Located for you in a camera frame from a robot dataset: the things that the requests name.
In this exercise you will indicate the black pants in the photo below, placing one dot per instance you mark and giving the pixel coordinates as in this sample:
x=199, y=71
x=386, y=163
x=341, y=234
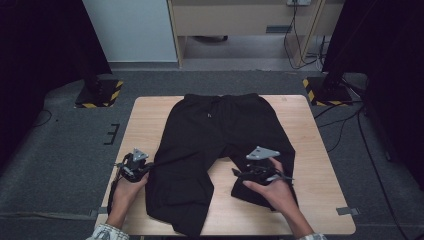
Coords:
x=200, y=140

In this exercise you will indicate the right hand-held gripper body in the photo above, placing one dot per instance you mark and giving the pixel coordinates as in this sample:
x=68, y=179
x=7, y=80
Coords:
x=261, y=168

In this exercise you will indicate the patterned white left sleeve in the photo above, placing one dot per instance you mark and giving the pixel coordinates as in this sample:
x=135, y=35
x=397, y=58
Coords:
x=108, y=233

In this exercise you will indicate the person's right hand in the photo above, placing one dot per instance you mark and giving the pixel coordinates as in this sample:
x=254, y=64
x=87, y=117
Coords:
x=276, y=195

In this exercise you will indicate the patterned white right sleeve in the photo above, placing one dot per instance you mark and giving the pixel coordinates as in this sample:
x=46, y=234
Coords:
x=313, y=237

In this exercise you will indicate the black stand base hazard stripes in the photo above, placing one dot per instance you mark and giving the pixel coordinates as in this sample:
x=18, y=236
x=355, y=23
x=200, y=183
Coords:
x=100, y=95
x=328, y=91

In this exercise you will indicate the white cabinet panel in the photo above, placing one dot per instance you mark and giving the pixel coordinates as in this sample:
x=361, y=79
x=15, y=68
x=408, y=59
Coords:
x=133, y=30

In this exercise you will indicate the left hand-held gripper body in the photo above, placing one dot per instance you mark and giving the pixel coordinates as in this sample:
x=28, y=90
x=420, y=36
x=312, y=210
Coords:
x=133, y=168

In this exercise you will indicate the grey tape strip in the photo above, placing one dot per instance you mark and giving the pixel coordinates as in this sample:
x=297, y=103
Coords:
x=348, y=211
x=100, y=211

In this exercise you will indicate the light wooden desk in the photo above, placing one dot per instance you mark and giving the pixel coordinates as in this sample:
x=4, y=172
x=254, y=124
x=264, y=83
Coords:
x=233, y=18

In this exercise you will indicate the person's left hand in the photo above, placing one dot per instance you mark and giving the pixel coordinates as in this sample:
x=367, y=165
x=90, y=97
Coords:
x=128, y=193

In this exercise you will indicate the patterned white sleeve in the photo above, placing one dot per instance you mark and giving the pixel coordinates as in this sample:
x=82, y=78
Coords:
x=108, y=233
x=313, y=237

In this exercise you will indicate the dark curtain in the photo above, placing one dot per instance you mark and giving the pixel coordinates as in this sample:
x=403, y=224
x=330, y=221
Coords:
x=40, y=66
x=383, y=66

